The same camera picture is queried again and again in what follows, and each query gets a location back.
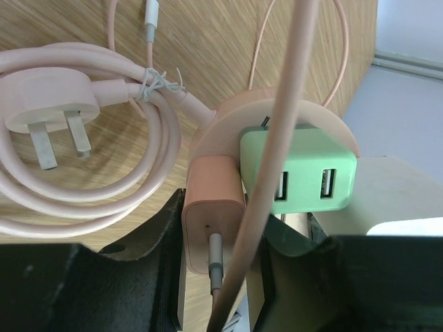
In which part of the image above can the white charger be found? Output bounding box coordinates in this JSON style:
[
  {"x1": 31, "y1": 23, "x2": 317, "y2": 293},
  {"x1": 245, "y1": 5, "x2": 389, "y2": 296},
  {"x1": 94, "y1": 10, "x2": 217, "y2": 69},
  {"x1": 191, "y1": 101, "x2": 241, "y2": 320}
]
[{"x1": 282, "y1": 155, "x2": 443, "y2": 238}]

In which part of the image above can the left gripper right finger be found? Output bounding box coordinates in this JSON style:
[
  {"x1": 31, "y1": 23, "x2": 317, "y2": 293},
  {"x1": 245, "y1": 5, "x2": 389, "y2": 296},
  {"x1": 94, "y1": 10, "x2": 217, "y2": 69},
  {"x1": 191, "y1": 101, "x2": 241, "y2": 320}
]
[{"x1": 254, "y1": 216, "x2": 442, "y2": 331}]

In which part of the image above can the green usb charger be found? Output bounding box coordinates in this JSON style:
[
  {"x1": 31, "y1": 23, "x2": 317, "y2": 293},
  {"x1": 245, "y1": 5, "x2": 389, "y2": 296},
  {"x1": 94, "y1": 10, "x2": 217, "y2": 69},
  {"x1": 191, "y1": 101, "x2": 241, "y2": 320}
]
[{"x1": 238, "y1": 126, "x2": 358, "y2": 216}]

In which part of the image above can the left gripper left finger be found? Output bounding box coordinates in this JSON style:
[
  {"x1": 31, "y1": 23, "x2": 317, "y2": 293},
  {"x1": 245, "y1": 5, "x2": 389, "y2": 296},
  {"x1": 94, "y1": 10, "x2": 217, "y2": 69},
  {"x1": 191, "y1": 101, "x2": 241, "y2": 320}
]
[{"x1": 1, "y1": 189, "x2": 186, "y2": 331}]

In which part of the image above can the pink usb charger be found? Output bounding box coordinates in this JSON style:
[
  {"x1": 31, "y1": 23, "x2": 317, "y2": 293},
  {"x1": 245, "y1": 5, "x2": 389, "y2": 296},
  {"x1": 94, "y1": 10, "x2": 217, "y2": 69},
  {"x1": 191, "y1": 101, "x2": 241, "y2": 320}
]
[{"x1": 181, "y1": 156, "x2": 245, "y2": 275}]

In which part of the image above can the pink socket power cord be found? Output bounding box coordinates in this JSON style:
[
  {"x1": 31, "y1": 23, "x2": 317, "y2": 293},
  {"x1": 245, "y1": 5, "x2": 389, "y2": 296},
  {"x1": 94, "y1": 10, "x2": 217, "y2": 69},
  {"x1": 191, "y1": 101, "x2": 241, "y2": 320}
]
[{"x1": 0, "y1": 41, "x2": 217, "y2": 239}]

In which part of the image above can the thin pink usb cable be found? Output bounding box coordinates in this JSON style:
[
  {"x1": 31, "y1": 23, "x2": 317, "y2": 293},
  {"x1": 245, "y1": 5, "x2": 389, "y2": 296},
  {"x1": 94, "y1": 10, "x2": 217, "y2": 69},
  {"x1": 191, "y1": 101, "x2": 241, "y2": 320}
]
[{"x1": 107, "y1": 0, "x2": 350, "y2": 332}]

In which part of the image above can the pink round socket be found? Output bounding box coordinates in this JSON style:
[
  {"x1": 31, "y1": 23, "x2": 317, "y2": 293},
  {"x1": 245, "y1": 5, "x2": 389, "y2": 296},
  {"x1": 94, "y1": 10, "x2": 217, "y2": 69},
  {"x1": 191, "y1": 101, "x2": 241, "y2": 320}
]
[{"x1": 188, "y1": 87, "x2": 360, "y2": 163}]

